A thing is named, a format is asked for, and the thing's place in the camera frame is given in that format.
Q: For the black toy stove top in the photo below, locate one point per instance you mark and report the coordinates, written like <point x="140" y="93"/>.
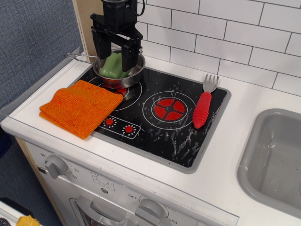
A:
<point x="154" y="120"/>

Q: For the grey right oven knob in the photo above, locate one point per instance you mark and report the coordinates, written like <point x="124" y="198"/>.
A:
<point x="150" y="212"/>

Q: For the white toy oven door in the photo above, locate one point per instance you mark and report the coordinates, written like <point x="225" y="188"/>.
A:
<point x="99" y="212"/>

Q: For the grey plastic sink basin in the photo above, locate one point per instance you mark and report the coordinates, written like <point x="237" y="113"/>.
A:
<point x="270" y="168"/>

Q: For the orange folded towel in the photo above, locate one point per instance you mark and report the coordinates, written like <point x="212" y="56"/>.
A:
<point x="81" y="108"/>

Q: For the green toy bell pepper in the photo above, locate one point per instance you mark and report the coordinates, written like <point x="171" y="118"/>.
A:
<point x="112" y="67"/>

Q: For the yellow cloth at corner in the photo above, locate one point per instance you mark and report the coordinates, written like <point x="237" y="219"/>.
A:
<point x="27" y="221"/>

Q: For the grey oven knob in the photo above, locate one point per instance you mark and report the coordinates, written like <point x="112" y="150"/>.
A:
<point x="150" y="212"/>
<point x="55" y="166"/>

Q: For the grey left oven knob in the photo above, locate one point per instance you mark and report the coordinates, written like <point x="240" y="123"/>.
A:
<point x="55" y="166"/>

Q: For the silver metal pot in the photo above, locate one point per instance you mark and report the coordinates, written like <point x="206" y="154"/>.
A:
<point x="133" y="78"/>

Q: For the red handled metal fork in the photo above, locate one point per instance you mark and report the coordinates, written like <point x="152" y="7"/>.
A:
<point x="201" y="111"/>

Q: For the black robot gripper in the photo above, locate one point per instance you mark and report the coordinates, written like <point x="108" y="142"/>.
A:
<point x="117" y="25"/>

